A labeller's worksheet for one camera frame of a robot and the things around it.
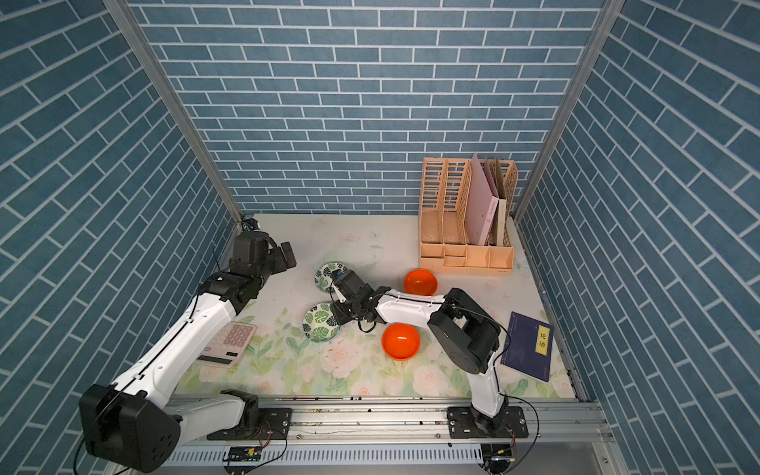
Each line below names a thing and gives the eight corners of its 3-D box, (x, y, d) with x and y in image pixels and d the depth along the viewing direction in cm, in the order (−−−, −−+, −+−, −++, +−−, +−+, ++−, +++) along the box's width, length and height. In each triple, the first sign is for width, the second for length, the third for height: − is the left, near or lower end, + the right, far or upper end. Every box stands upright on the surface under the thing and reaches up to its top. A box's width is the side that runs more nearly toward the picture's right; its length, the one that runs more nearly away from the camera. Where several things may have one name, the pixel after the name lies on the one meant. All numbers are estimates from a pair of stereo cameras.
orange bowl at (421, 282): (404, 295, 98) (404, 290, 95) (403, 273, 104) (404, 268, 101) (437, 295, 98) (438, 290, 96) (435, 273, 104) (436, 268, 101)
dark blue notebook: (500, 363, 86) (503, 361, 84) (510, 313, 96) (512, 310, 95) (546, 382, 83) (549, 379, 81) (550, 328, 93) (553, 325, 91)
